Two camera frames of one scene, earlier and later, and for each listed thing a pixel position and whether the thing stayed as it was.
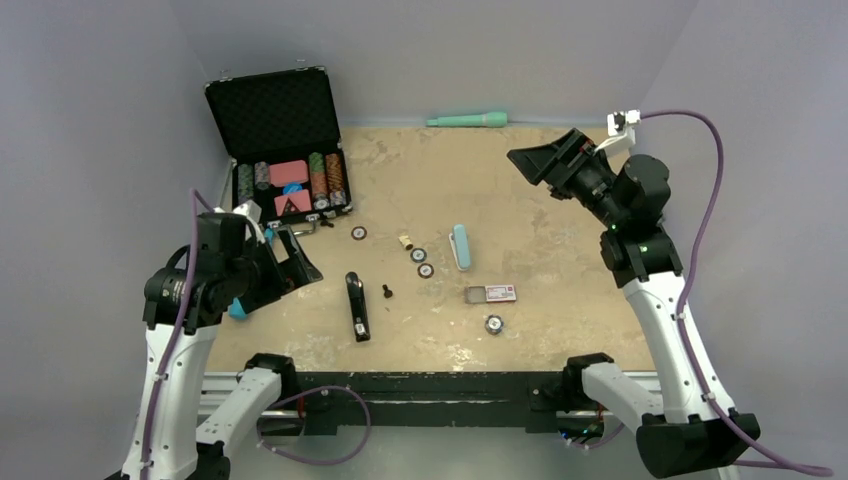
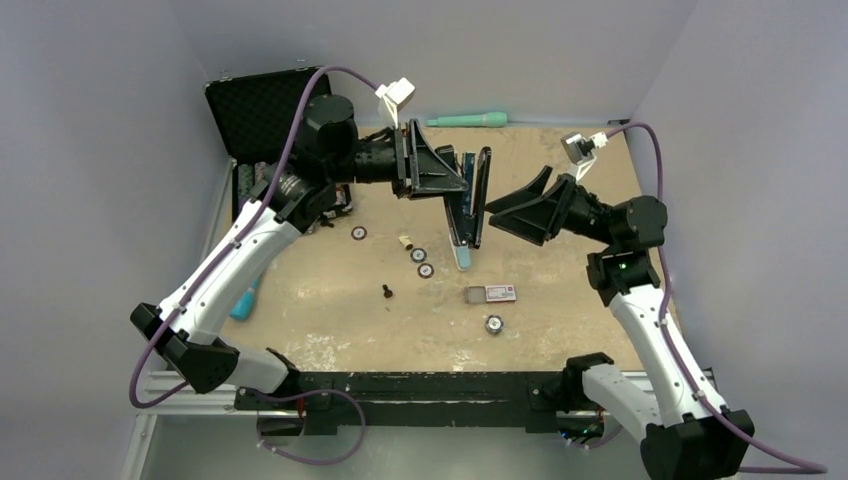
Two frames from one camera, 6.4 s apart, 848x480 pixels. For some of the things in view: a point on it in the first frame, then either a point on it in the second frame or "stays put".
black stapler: x=358 y=306 to x=467 y=220
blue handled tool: x=237 y=309 stays put
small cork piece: x=406 y=242 stays put
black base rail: x=438 y=402 stays put
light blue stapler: x=459 y=243 stays put
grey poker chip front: x=494 y=324 stays put
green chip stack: x=245 y=183 stays put
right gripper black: x=545 y=163 to x=534 y=216
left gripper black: x=276 y=285 to x=429 y=173
